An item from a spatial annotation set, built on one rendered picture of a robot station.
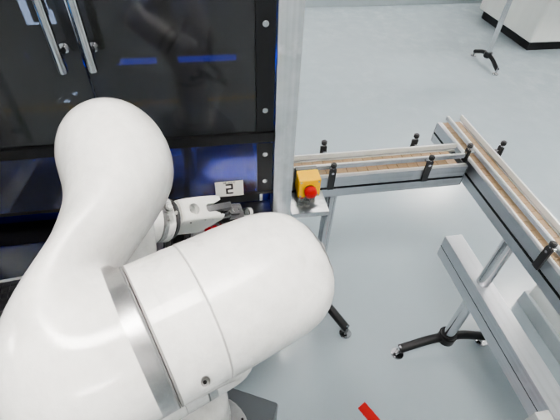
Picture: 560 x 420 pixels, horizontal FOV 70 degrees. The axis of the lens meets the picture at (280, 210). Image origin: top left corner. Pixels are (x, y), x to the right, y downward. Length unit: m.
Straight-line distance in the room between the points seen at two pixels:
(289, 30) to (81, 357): 0.86
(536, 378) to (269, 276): 1.45
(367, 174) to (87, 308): 1.28
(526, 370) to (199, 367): 1.47
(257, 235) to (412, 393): 1.84
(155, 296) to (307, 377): 1.77
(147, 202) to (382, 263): 2.17
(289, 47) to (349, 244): 1.64
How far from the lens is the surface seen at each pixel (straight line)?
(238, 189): 1.23
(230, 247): 0.26
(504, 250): 1.62
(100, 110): 0.34
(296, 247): 0.27
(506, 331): 1.70
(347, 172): 1.46
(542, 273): 1.44
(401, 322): 2.22
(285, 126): 1.12
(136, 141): 0.31
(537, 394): 1.64
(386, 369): 2.08
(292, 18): 0.99
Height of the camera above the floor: 1.84
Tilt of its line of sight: 45 degrees down
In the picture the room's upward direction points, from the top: 3 degrees clockwise
